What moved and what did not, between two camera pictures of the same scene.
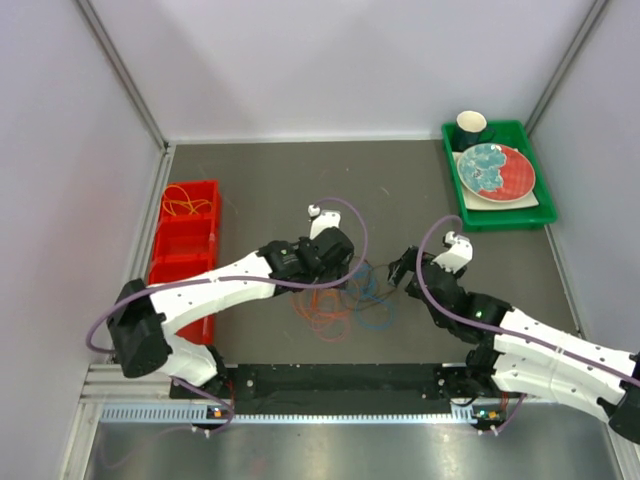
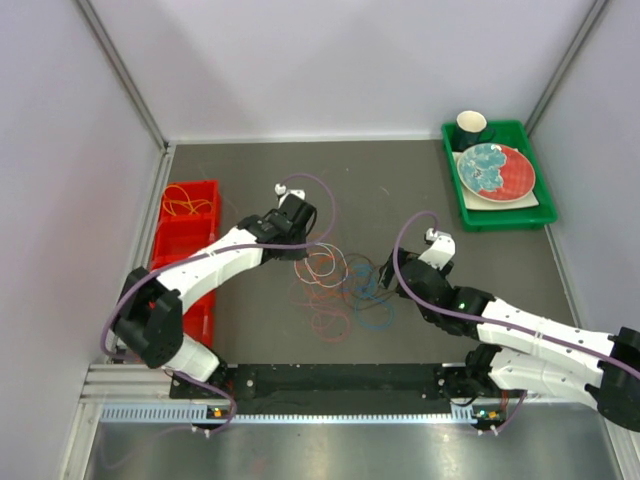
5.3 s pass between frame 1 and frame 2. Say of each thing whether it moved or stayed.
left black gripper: moved
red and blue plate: stayed
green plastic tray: stayed
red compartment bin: stayed
